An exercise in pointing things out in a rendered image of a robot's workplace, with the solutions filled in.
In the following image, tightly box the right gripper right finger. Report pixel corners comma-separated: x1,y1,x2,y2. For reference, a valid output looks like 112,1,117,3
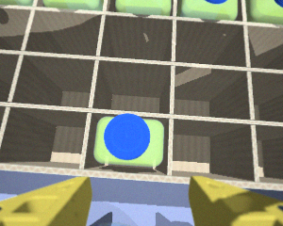
188,176,283,226

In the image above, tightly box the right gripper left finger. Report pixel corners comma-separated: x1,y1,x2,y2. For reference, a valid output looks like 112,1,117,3
0,176,92,226

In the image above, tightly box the brown cardboard carton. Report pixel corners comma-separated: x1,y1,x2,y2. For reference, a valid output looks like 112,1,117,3
0,0,283,190

